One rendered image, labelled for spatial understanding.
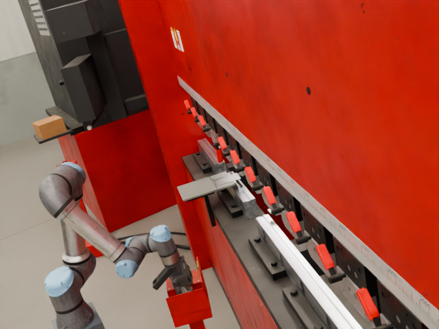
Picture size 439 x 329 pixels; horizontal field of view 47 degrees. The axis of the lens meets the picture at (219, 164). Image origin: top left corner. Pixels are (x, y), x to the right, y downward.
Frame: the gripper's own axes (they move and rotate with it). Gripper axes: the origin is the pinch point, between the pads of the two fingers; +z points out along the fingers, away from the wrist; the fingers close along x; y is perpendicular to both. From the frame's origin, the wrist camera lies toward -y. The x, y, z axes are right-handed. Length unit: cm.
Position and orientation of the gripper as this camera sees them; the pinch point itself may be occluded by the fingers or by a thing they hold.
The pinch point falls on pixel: (183, 301)
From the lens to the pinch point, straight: 219.4
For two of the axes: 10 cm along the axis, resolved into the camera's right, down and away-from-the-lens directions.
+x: -1.4, -3.4, 9.3
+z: 3.1, 8.8, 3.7
